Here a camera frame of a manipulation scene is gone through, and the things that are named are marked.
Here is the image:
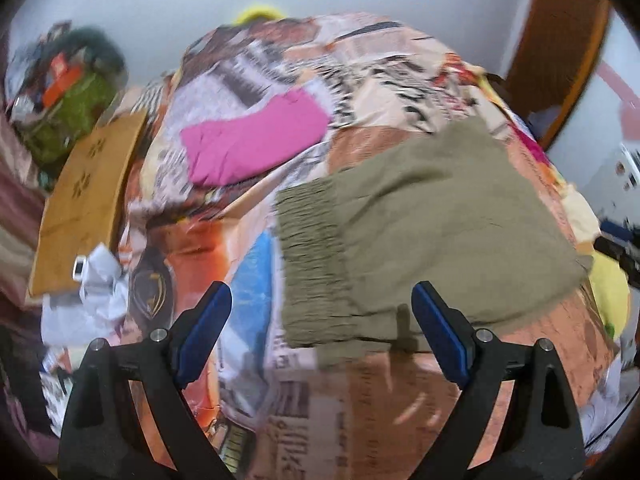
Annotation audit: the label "wooden door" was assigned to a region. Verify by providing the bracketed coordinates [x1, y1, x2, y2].
[502, 0, 613, 151]

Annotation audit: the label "printed bed sheet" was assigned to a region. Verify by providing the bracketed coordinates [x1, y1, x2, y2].
[40, 12, 618, 480]

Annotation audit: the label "yellow cloth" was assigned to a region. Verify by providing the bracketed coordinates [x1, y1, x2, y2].
[590, 252, 632, 331]

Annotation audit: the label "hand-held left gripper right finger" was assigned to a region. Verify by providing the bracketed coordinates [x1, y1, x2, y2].
[411, 281, 587, 480]

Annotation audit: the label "white crumpled cloth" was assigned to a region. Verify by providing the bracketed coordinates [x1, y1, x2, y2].
[41, 242, 132, 347]

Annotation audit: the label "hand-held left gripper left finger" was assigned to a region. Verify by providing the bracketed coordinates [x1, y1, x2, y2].
[58, 281, 234, 480]

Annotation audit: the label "pink folded garment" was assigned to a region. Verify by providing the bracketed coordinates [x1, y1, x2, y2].
[180, 87, 332, 187]

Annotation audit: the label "olive green pants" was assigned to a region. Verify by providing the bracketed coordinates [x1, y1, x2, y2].
[274, 117, 592, 367]

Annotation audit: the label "brown cardboard box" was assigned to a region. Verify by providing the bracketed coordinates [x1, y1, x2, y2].
[28, 110, 149, 297]

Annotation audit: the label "yellow plush item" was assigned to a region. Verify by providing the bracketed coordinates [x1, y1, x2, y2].
[235, 4, 287, 25]

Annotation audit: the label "green clutter pile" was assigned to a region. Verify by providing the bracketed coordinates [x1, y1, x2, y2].
[5, 22, 128, 181]

